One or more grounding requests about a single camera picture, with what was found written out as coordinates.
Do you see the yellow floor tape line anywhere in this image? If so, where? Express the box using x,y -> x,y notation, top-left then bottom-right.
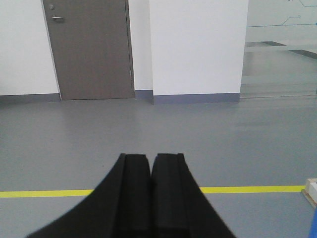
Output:
0,185 -> 305,198

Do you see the white wooden base frame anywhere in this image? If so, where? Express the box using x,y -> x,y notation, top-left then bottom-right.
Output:
305,178 -> 317,203

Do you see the frosted glass partition wall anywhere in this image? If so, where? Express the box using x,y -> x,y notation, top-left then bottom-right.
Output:
240,0 -> 317,99

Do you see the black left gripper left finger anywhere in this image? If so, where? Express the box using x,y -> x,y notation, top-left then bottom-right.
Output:
28,154 -> 151,238

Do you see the plywood base platform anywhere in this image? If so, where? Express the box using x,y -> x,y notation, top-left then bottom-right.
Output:
301,189 -> 317,209

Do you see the grey-brown room door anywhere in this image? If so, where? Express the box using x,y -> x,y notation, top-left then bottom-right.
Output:
43,0 -> 134,100

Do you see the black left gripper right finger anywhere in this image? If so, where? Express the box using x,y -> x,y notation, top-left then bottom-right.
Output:
151,154 -> 235,238

